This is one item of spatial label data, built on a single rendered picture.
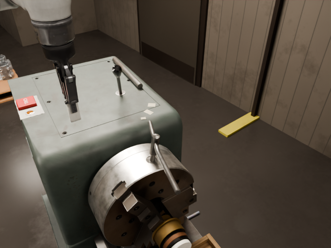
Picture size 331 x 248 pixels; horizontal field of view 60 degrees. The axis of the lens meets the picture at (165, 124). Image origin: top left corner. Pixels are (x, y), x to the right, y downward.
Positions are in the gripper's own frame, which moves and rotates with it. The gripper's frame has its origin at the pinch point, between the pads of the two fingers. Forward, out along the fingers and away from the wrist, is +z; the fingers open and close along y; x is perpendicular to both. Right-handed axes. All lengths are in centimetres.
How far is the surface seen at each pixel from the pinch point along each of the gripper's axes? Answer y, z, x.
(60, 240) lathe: -20, 81, -16
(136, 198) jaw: 25.9, 15.2, 6.2
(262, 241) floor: 13, 135, 99
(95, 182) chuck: 13.2, 17.5, -0.8
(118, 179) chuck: 19.5, 13.1, 4.2
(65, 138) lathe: -0.8, 9.2, -4.0
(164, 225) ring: 32.5, 22.7, 10.9
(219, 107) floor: -130, 135, 180
